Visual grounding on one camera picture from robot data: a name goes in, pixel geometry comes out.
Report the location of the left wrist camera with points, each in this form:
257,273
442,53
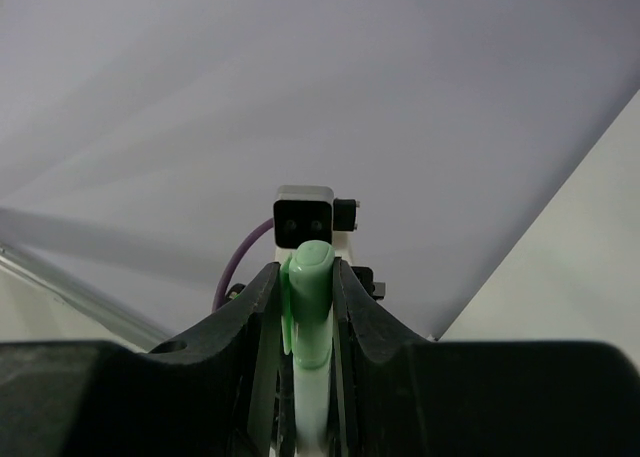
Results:
306,212

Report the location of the green pencil shaped case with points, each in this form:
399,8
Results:
311,408

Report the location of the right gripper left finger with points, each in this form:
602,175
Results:
219,376

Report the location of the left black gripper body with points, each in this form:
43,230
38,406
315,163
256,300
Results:
377,290

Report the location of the green eraser cap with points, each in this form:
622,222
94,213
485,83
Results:
306,295

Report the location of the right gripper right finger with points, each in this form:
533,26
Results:
387,382

